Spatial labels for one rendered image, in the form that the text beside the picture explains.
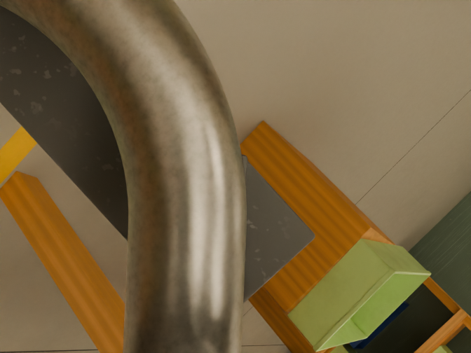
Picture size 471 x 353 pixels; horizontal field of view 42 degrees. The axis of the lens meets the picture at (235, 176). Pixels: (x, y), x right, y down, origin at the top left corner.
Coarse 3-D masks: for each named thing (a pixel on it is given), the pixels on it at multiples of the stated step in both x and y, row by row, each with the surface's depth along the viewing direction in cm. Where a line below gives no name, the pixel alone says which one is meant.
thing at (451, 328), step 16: (432, 288) 526; (448, 304) 518; (464, 320) 511; (368, 336) 582; (432, 336) 514; (448, 336) 513; (336, 352) 553; (352, 352) 562; (416, 352) 516; (432, 352) 519; (448, 352) 522
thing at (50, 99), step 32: (0, 32) 19; (32, 32) 19; (0, 64) 19; (32, 64) 19; (64, 64) 19; (0, 96) 19; (32, 96) 19; (64, 96) 19; (32, 128) 19; (64, 128) 19; (96, 128) 19; (64, 160) 19; (96, 160) 19; (96, 192) 19; (256, 192) 19; (256, 224) 19; (288, 224) 19; (256, 256) 19; (288, 256) 19; (256, 288) 19
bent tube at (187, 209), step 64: (0, 0) 15; (64, 0) 14; (128, 0) 14; (128, 64) 14; (192, 64) 15; (128, 128) 15; (192, 128) 14; (128, 192) 15; (192, 192) 14; (128, 256) 15; (192, 256) 14; (128, 320) 15; (192, 320) 14
